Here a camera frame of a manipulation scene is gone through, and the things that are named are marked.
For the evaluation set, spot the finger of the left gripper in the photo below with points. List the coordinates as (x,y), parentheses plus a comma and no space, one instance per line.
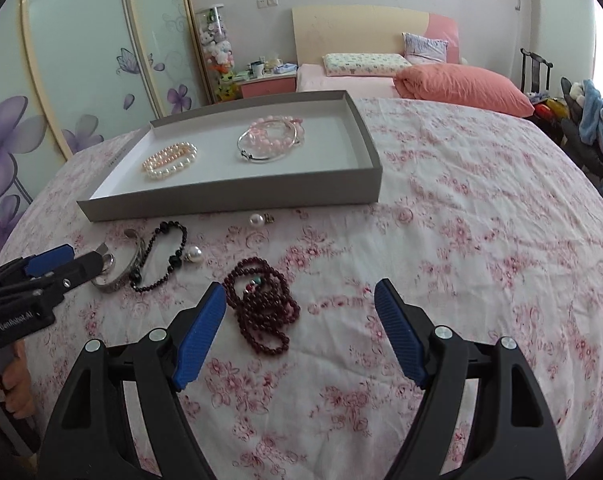
(74,273)
(38,265)

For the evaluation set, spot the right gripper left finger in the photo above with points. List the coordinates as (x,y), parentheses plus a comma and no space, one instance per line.
(89,432)

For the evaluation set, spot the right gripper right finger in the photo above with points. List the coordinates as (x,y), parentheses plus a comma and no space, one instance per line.
(513,435)

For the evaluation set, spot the wide silver cuff bangle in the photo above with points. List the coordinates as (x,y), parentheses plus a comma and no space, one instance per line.
(116,272)

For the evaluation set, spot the pearl earring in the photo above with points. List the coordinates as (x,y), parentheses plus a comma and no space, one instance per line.
(193,254)
(261,219)

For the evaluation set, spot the thin silver bangle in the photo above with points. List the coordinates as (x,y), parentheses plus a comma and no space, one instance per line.
(270,138)

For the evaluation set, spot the person's left hand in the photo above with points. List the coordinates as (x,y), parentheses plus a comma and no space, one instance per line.
(17,384)

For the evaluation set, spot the pink floral bedsheet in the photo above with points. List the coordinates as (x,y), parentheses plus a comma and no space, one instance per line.
(482,221)

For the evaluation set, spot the wardrobe with flower doors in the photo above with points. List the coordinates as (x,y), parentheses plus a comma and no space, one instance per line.
(75,73)

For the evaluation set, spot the plush toy display tube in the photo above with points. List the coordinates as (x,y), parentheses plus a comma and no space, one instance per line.
(217,51)

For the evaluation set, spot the grey cardboard tray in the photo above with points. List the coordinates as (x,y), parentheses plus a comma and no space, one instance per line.
(189,163)

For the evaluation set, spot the pink nightstand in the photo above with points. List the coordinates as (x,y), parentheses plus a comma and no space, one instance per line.
(268,85)

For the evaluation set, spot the white mug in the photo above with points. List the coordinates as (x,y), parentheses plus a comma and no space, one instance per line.
(257,69)

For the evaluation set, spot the pink bed mattress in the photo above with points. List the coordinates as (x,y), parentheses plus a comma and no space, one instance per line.
(313,77)

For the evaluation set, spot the floral pillow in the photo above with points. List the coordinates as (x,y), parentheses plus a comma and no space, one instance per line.
(364,64)

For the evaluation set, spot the beige pink headboard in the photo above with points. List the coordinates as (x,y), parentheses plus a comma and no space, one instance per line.
(320,30)

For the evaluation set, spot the salmon folded duvet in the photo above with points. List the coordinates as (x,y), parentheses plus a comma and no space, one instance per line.
(463,85)

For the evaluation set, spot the dark wooden chair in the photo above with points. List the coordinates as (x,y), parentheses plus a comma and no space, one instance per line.
(535,74)

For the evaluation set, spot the purple patterned pillow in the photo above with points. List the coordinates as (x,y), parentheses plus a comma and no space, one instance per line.
(422,50)

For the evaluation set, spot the wall socket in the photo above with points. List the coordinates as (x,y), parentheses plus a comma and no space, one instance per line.
(263,4)

